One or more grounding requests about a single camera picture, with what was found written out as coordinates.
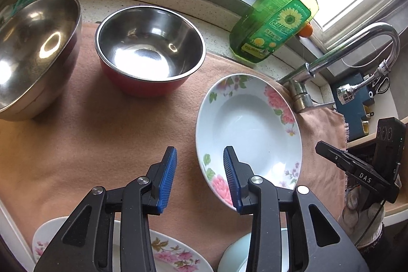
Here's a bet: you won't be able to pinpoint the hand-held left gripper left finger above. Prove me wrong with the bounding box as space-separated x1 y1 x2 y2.
33 146 178 272

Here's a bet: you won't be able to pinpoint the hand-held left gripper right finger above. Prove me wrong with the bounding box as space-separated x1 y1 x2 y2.
222 146 370 272

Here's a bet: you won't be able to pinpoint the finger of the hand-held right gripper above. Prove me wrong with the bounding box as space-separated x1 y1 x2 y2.
315 141 358 176

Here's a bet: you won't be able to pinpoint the deep floral white plate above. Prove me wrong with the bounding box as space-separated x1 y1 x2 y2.
195 73 303 212

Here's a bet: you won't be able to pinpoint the red steel bowl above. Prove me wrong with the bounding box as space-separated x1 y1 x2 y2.
94 5 207 98

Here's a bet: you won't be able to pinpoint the person's right forearm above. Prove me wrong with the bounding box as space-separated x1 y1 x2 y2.
356 223 394 261

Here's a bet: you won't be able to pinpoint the person's right hand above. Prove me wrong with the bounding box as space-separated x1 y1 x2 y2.
338 184 387 248

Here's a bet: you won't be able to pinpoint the dark blue box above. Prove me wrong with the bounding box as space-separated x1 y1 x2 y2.
330 73 377 139

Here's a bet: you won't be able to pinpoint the light blue bowl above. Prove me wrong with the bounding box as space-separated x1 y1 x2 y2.
217 227 289 272

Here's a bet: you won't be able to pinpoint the scissors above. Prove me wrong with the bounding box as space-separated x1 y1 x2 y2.
371 76 391 97

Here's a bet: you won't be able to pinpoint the flat floral white plate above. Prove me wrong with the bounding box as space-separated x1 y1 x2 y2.
32 216 214 272

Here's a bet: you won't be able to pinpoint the pink cloth mat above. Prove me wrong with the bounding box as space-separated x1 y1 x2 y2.
0 22 349 272

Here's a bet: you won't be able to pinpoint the chrome faucet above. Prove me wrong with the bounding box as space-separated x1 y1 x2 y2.
276 22 401 115

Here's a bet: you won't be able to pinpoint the green dish soap bottle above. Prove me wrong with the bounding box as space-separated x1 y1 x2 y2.
229 0 343 62

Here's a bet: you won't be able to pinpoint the large steel bowl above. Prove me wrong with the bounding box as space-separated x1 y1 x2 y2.
0 0 83 122

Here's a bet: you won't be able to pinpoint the metal bead chain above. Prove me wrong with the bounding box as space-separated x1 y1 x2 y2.
341 56 388 69

